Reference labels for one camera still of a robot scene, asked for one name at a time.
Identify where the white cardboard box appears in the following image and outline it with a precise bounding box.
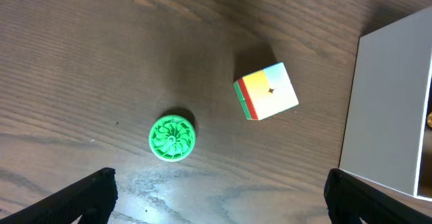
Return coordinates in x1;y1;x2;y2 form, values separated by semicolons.
339;7;431;201

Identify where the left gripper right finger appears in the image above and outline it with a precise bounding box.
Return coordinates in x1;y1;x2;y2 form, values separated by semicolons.
323;168;431;224

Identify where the green round spinner toy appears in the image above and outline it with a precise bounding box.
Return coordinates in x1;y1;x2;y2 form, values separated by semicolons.
148;115;196;162

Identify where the multicolour puzzle cube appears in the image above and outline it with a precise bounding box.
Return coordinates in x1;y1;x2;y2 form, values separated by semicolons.
233;62;299;120

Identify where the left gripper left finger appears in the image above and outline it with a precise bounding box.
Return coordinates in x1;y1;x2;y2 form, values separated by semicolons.
1;167;118;224

